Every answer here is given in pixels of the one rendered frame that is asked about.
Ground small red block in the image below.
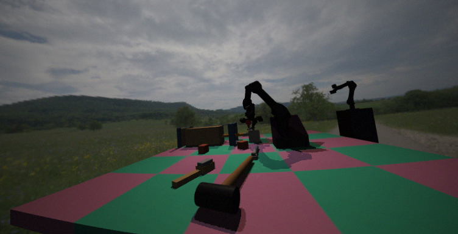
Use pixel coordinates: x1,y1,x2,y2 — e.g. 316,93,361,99
198,144,209,154
237,141,249,149

